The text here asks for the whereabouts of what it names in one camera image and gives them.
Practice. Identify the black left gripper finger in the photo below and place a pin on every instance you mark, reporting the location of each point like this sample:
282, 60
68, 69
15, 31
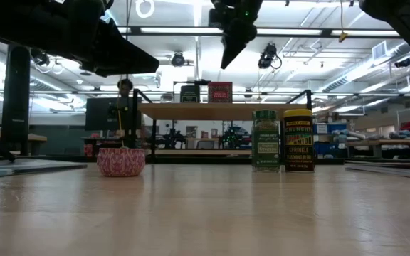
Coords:
126, 58

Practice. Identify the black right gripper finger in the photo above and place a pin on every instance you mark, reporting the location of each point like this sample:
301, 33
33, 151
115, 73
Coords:
231, 48

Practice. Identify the red spice tin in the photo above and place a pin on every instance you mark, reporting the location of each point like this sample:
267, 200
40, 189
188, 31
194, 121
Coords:
220, 92

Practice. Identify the dark green spice tin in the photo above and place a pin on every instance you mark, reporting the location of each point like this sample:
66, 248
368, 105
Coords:
190, 95

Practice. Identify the green-lid spice jar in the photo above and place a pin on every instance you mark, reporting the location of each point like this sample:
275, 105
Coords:
265, 142

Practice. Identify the yellow-lid spice jar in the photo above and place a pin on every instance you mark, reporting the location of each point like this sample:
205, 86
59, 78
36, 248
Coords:
298, 142

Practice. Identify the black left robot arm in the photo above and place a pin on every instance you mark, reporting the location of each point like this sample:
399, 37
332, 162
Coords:
15, 99

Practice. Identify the wooden shelf with black legs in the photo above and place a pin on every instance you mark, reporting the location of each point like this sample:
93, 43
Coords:
219, 111

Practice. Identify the person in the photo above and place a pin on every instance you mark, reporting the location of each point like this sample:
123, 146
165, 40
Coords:
125, 85

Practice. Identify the black ceiling fixture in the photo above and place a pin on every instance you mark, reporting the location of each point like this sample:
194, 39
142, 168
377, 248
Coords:
178, 59

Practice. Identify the black monitor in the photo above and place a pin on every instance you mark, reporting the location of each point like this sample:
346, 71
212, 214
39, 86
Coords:
102, 113

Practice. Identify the background robot workstation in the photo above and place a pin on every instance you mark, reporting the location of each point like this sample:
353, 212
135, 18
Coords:
233, 137

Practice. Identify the small round candle tin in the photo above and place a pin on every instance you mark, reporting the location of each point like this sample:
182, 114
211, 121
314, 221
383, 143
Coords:
120, 163

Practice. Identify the yellow hanging tag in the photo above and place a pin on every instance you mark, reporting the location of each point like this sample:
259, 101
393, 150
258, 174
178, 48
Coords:
343, 36

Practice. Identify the wooden workbench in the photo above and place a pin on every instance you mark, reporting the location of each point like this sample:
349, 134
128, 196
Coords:
36, 138

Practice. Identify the Yellowstone book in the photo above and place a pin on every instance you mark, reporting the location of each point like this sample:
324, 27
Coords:
30, 166

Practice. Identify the Acadia book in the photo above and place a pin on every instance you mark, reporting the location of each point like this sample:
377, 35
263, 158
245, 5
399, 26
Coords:
397, 170

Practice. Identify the black mounted camera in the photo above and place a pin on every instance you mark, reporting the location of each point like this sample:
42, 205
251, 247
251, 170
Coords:
268, 55

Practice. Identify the black aluminium table frame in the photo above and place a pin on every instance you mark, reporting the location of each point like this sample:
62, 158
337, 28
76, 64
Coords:
290, 32

